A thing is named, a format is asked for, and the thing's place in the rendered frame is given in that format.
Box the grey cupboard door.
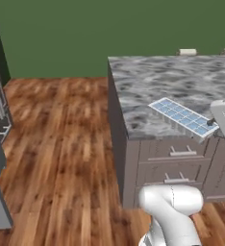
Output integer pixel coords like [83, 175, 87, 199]
[203, 137, 225, 202]

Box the grey drawer front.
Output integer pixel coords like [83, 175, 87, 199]
[137, 137, 213, 163]
[135, 160, 209, 187]

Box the grey kitchen island cabinet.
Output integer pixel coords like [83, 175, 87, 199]
[107, 55, 225, 209]

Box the silver drawer handle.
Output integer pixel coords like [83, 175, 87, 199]
[163, 171, 196, 185]
[168, 144, 198, 158]

